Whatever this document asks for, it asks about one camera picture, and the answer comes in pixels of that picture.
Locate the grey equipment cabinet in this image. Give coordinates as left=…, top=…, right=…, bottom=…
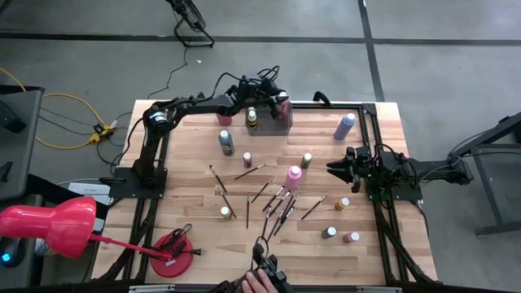
left=0, top=85, right=46, bottom=204

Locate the large pink paint bottle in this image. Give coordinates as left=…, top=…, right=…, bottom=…
left=283, top=164, right=304, bottom=192

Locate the person's hand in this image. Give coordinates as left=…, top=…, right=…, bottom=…
left=240, top=268, right=280, bottom=293

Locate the red desk lamp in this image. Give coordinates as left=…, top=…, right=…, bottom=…
left=0, top=196, right=195, bottom=279

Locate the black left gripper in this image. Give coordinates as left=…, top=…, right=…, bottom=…
left=235, top=77, right=291, bottom=119

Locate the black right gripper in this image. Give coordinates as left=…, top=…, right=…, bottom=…
left=326, top=146, right=374, bottom=194

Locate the white box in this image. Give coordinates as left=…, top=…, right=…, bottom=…
left=67, top=181, right=113, bottom=207

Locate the large purple paint bottle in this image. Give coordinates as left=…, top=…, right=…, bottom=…
left=333, top=112, right=357, bottom=142

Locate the lone marker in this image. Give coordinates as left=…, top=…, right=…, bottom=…
left=300, top=195, right=328, bottom=221

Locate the black floor cable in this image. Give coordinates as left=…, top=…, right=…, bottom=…
left=146, top=44, right=190, bottom=101

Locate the black lamp power cord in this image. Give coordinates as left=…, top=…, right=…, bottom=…
left=152, top=222, right=208, bottom=261

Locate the black clamp handle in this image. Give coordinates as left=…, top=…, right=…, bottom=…
left=312, top=90, right=333, bottom=107

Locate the yellow power plug block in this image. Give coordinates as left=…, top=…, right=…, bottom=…
left=89, top=124, right=115, bottom=144

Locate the clear plastic bin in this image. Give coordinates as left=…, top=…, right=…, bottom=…
left=244, top=102, right=295, bottom=137

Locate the black aluminium table frame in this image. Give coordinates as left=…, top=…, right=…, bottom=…
left=91, top=101, right=439, bottom=286

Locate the black device with blue light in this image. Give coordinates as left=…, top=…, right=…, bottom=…
left=0, top=235, right=25, bottom=269

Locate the black desk frame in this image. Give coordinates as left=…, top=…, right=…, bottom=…
left=447, top=112, right=521, bottom=239

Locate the large dark green paint bottle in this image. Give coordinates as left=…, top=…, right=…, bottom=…
left=217, top=129, right=236, bottom=157

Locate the black floor fan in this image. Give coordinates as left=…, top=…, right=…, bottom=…
left=164, top=0, right=216, bottom=49

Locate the yellow extension cable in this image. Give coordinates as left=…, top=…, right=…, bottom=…
left=0, top=67, right=107, bottom=151

